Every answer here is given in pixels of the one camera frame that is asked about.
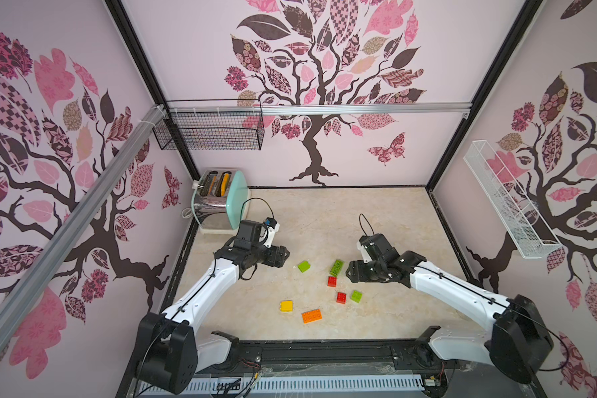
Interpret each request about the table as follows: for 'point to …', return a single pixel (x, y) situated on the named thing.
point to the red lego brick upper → (332, 281)
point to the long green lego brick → (337, 268)
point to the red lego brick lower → (342, 298)
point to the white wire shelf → (507, 203)
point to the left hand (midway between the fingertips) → (276, 256)
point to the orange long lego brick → (311, 316)
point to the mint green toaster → (220, 198)
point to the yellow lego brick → (287, 306)
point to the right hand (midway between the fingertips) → (354, 276)
